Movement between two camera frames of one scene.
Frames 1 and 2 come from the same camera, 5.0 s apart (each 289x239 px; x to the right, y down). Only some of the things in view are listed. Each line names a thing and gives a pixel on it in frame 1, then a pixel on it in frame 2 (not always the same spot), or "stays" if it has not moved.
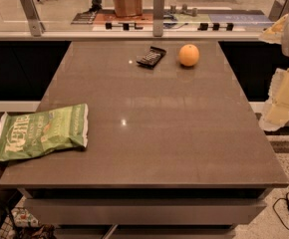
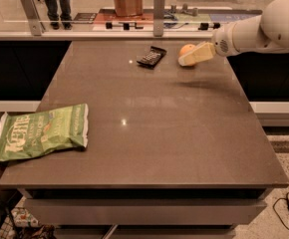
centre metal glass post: (158, 13) stays
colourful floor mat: (179, 20) stays
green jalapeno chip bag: (24, 134) stays
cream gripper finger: (285, 97) → (198, 54)
